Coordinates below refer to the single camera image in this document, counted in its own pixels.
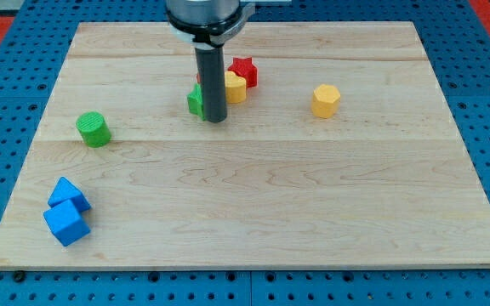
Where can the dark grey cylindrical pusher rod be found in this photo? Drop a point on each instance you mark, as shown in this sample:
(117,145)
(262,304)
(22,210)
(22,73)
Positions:
(210,65)

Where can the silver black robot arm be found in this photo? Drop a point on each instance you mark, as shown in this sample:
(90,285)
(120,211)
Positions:
(207,25)

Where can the yellow heart block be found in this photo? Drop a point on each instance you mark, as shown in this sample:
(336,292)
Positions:
(235,88)

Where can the yellow hexagon block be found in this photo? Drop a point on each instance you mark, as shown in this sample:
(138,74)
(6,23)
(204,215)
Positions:
(325,101)

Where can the red star block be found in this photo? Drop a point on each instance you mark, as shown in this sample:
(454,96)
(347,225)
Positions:
(244,67)

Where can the green star block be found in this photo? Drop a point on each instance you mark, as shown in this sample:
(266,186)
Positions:
(195,103)

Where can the green cylinder block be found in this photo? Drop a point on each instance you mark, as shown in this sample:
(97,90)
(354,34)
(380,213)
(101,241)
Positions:
(93,129)

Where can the light wooden board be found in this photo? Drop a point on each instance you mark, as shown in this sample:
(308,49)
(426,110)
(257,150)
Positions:
(384,183)

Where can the blue triangle block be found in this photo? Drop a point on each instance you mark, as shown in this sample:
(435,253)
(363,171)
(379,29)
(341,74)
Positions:
(65,190)

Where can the blue cube block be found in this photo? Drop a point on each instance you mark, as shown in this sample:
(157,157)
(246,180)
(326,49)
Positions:
(66,223)

